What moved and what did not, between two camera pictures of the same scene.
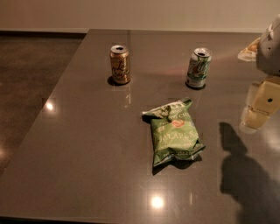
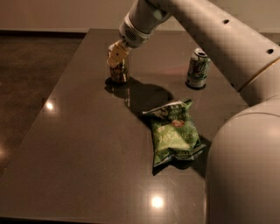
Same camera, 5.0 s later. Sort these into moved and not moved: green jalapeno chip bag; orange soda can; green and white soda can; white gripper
Moved: white gripper
Not moved: green and white soda can; orange soda can; green jalapeno chip bag
